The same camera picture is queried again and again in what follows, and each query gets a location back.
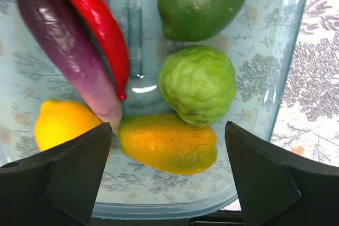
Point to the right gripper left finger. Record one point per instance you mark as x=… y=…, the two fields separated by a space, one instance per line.
x=58 y=186

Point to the purple eggplant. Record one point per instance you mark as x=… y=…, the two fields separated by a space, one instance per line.
x=57 y=28

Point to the clear blue plastic tray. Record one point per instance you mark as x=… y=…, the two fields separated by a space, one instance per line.
x=259 y=41

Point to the light green bumpy fruit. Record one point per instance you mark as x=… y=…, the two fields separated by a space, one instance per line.
x=199 y=83

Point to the orange green mango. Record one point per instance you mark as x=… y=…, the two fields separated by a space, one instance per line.
x=165 y=142

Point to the floral table mat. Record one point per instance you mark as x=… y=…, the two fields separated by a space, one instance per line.
x=307 y=123

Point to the yellow lemon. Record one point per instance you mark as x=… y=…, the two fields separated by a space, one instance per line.
x=62 y=120

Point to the red chili pepper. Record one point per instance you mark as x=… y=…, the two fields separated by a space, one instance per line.
x=110 y=38

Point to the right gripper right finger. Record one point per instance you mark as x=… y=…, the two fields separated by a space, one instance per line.
x=278 y=187

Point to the dark green lime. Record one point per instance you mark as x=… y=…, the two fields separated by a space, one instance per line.
x=196 y=20

